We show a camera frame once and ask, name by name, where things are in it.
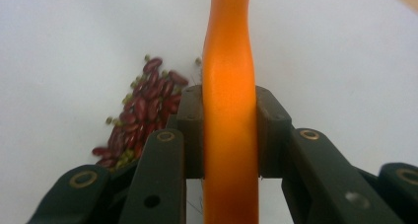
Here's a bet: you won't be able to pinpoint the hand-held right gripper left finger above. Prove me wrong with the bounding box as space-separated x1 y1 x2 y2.
166 84 205 181

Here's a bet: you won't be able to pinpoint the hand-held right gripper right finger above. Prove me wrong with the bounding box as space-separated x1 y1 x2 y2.
254 85 294 180

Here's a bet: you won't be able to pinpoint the orange brush with grey bristles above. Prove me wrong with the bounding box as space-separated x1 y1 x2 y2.
200 0 260 224

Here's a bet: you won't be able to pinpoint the red kidney beans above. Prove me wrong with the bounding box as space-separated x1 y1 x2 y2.
91 56 190 170

